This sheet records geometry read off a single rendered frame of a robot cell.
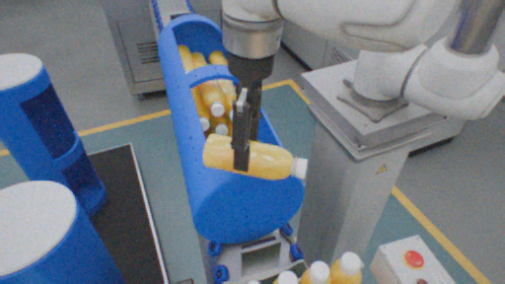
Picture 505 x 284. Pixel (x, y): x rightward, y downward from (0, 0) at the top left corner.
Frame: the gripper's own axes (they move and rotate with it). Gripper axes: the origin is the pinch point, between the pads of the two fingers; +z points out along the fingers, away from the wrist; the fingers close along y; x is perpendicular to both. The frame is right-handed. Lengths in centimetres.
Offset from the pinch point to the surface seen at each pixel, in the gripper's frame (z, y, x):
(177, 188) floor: 130, 89, 65
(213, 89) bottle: 11.9, 36.2, 18.8
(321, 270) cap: 21.7, -9.5, -19.3
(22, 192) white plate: 31, -1, 61
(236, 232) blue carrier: 30.5, 0.6, 1.5
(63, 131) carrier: 74, 67, 113
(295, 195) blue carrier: 20.2, 7.8, -11.5
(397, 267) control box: 21.0, -4.9, -34.8
